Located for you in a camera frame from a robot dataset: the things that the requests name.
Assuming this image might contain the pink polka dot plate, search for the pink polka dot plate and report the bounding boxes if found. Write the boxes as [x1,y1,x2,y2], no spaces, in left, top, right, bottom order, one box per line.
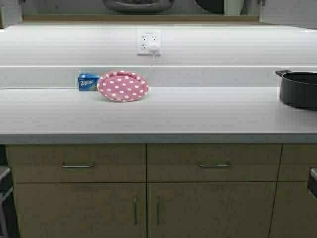
[97,70,149,102]

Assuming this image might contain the left lower cabinet door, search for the left lower cabinet door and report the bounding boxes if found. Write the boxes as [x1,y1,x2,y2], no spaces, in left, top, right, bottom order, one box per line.
[15,183,146,238]

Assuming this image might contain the steel mixing bowl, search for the steel mixing bowl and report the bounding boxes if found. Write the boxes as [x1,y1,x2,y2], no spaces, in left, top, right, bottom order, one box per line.
[103,0,175,13]

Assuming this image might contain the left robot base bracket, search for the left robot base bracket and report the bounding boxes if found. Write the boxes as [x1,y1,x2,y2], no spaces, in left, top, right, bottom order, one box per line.
[0,166,15,238]

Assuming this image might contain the black cooking pot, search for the black cooking pot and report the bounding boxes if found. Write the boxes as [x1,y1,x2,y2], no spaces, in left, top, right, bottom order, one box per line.
[275,70,317,111]

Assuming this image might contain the cabinet door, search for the cabinet door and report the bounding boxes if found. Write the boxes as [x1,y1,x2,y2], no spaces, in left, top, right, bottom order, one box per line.
[15,183,146,238]
[148,182,275,238]

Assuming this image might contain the blue Ziploc box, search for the blue Ziploc box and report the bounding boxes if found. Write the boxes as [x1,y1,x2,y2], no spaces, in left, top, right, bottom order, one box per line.
[78,73,100,91]

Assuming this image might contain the left drawer metal handle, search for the left drawer metal handle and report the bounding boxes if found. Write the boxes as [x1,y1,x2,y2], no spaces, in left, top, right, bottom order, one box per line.
[61,162,95,169]

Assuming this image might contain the door handle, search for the door handle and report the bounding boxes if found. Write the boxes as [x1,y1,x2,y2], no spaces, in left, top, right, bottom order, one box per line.
[155,196,160,226]
[133,195,138,226]

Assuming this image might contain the right drawer metal handle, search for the right drawer metal handle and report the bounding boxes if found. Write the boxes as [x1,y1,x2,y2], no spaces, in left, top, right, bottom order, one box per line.
[198,161,231,168]

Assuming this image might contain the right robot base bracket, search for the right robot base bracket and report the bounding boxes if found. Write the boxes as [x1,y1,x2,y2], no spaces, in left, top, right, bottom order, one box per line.
[308,167,317,198]

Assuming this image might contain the far right wooden cabinet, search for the far right wooden cabinet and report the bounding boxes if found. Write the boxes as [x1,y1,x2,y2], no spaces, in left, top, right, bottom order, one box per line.
[270,144,317,238]

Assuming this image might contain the right lower door handle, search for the right lower door handle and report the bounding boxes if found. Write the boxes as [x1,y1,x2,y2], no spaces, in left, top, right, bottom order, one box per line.
[155,196,160,226]

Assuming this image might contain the white wall outlet plate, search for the white wall outlet plate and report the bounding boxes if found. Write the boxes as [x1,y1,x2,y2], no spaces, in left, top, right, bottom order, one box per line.
[137,29,162,56]

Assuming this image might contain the white power adapter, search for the white power adapter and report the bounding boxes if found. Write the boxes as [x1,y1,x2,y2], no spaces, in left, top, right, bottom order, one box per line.
[149,44,160,54]

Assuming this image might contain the drawer metal handle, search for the drawer metal handle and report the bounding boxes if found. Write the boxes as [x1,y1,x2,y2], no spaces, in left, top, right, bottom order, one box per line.
[198,161,231,168]
[61,162,95,169]

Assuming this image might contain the right wooden drawer front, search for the right wooden drawer front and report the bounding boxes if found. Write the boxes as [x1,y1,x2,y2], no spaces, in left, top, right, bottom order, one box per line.
[147,144,282,182]

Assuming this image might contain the left wooden drawer front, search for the left wooden drawer front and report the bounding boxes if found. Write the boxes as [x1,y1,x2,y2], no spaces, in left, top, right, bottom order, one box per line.
[6,144,146,183]

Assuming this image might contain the wooden drawer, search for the wooden drawer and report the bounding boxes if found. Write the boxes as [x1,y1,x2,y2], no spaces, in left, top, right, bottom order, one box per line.
[147,144,282,182]
[6,144,146,183]

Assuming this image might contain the left lower door handle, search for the left lower door handle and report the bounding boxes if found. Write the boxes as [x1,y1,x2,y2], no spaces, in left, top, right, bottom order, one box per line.
[133,195,138,226]

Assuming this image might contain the right lower cabinet door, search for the right lower cabinet door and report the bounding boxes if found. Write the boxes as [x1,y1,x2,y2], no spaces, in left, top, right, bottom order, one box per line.
[148,182,275,238]

